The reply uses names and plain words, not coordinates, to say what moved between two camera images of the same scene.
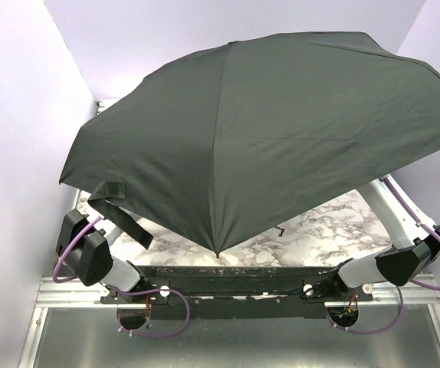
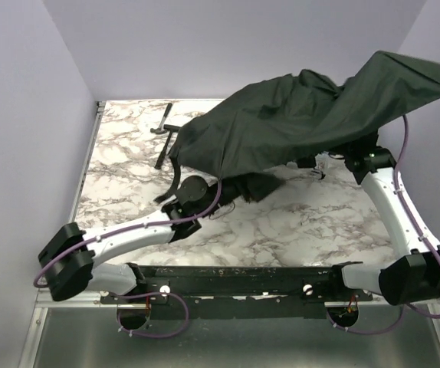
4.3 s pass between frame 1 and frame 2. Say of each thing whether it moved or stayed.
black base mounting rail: stayed
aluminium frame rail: stayed
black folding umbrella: moved
